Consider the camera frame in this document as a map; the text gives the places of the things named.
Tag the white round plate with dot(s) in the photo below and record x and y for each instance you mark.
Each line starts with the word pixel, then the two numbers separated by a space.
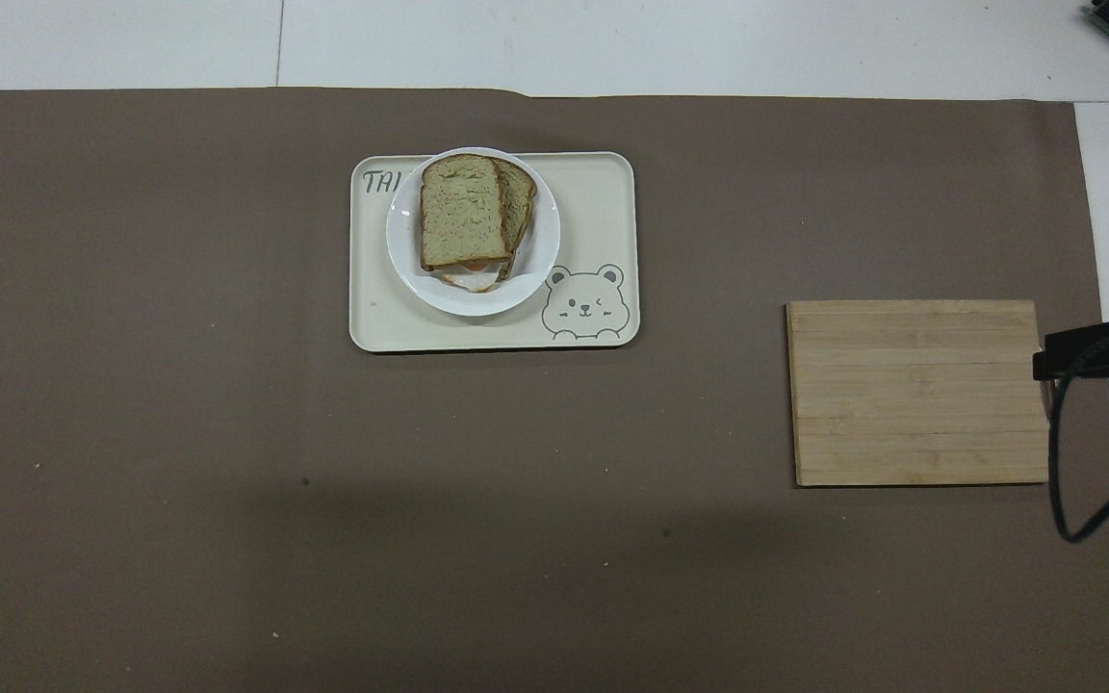
pixel 405 245

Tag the orange tomato slice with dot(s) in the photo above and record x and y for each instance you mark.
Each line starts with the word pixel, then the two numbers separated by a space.
pixel 477 264

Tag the fried egg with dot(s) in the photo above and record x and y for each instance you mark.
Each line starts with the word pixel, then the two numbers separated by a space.
pixel 461 280

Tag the brown bread slice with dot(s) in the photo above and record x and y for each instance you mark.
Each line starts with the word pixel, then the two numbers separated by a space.
pixel 519 202
pixel 461 212

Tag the cream tray with bear print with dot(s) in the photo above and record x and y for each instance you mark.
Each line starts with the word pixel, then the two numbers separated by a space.
pixel 593 202

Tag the wooden cutting board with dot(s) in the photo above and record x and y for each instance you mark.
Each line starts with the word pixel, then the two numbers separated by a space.
pixel 915 393

